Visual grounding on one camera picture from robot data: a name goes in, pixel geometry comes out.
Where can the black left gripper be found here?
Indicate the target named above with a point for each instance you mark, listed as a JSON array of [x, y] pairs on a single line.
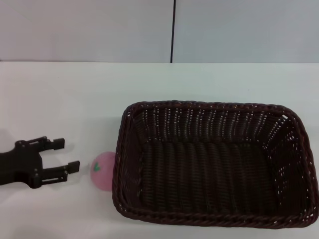
[[22, 164]]

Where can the pink toy peach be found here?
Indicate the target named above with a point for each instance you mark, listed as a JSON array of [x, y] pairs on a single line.
[[103, 174]]

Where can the dark brown woven basket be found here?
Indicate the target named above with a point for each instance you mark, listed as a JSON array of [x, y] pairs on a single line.
[[214, 174]]

